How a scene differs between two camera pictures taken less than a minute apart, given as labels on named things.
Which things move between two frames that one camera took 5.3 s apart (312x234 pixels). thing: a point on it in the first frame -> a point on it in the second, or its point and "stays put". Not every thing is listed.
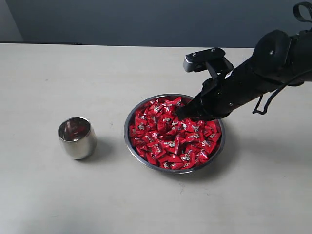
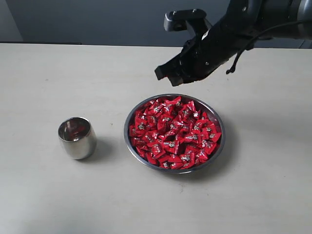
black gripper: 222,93 -> 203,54
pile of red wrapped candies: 162,137 stays put
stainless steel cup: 78,137 stays put
